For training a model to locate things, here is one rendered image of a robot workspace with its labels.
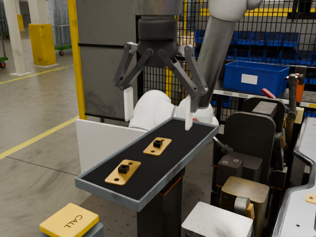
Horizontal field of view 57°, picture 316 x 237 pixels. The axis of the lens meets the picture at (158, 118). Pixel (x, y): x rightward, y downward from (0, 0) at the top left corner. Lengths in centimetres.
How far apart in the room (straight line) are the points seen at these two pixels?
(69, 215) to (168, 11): 37
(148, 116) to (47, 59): 724
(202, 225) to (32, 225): 195
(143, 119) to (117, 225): 44
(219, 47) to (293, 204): 61
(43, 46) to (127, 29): 519
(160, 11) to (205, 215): 36
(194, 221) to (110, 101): 318
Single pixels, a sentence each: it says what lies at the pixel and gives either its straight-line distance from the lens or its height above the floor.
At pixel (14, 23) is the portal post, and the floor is 115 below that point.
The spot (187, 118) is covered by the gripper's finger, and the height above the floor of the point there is 124.
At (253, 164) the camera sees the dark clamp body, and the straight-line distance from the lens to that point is 77.
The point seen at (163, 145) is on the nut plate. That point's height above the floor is 116.
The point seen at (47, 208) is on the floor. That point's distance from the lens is 250.
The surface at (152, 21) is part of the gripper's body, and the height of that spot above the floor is 142.
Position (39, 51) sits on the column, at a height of 42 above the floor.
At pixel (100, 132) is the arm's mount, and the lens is 119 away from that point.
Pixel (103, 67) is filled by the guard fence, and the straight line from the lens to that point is 357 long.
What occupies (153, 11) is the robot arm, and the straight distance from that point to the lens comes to 53.
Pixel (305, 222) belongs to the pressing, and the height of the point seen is 100.
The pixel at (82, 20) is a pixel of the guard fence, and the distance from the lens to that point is 365.
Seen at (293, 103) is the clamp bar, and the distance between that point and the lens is 121.
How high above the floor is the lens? 144
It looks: 21 degrees down
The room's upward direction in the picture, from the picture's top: straight up
